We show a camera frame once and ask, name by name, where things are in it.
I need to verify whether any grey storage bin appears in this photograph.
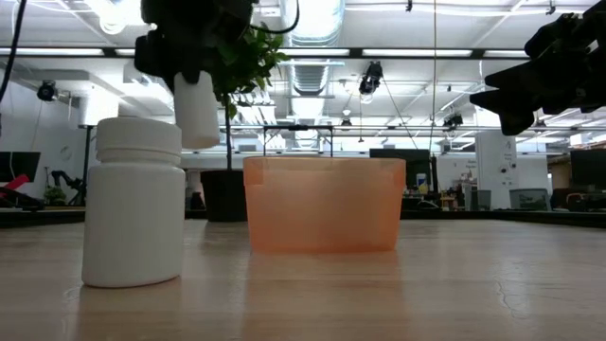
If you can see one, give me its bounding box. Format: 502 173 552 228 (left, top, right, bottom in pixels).
508 188 553 212

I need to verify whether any grey waste bin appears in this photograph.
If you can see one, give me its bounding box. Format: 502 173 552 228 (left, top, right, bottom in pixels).
465 188 493 212

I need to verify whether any black table edge frame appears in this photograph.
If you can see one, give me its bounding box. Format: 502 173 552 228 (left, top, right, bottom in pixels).
0 206 606 228

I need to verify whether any black metal frame stand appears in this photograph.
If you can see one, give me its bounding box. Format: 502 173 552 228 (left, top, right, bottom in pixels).
262 124 334 158

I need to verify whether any white plastic pill bottle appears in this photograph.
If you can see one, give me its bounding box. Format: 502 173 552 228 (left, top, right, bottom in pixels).
172 70 222 151
80 117 187 289

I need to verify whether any black computer monitor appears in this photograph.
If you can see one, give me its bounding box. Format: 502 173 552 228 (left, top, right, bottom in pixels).
570 149 606 188
368 148 433 200
0 152 42 184

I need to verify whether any potted tree in black pot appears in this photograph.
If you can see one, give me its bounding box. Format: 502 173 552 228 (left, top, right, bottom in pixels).
198 23 290 223

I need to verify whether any translucent orange plastic basket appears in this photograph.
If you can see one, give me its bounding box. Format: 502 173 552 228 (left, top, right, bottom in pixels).
242 155 408 254

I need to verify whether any black overhead light bar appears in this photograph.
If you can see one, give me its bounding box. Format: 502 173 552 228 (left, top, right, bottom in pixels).
0 45 531 61

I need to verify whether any small green plant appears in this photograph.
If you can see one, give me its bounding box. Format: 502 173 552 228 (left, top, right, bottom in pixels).
45 186 68 207

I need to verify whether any white square pillar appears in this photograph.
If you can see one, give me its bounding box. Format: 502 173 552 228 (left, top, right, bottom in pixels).
475 130 520 210

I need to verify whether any black vertical pole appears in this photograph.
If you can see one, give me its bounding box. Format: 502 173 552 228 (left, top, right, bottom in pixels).
78 123 96 195

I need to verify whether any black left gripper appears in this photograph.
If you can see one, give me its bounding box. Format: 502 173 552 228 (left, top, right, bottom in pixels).
134 21 255 94

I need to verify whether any black hanging cable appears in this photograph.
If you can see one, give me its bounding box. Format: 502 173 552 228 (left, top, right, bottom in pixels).
0 0 28 103

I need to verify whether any red-handled black clamp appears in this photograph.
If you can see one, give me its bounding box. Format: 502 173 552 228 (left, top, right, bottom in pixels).
0 174 46 212

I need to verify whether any silver ceiling air duct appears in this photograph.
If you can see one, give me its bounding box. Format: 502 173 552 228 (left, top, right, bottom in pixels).
278 0 347 96

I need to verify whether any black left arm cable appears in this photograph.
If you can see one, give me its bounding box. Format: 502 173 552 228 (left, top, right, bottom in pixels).
249 0 301 35

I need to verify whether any thin hanging cable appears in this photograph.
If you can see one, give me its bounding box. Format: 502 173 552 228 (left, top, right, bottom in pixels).
432 0 438 153

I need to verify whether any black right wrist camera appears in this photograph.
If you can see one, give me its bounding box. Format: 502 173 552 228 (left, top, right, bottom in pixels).
524 12 584 61

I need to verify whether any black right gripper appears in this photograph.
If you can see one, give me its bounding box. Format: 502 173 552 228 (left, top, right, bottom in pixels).
470 27 606 136

